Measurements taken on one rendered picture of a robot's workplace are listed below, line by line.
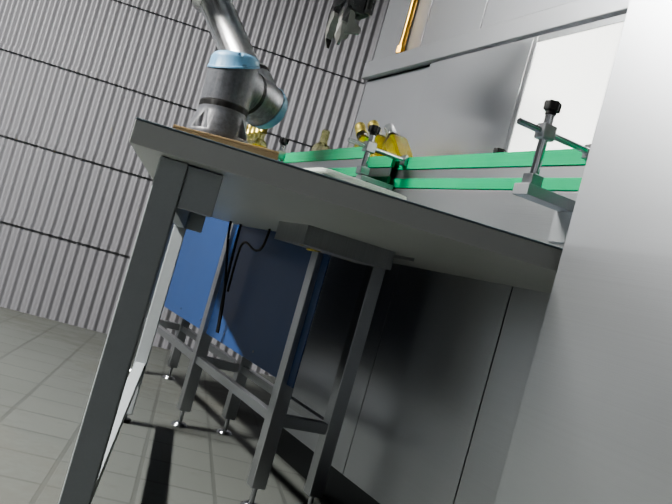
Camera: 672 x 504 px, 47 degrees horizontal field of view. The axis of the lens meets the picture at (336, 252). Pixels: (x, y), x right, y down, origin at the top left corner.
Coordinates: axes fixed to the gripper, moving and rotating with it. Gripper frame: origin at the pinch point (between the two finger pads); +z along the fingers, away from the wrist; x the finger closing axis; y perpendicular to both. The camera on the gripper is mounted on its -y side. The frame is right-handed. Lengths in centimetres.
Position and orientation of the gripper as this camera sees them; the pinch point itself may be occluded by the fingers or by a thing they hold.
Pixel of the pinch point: (331, 40)
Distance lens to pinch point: 195.5
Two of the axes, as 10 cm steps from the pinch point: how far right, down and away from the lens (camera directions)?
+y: 8.6, 2.6, 4.4
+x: -4.3, -0.8, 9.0
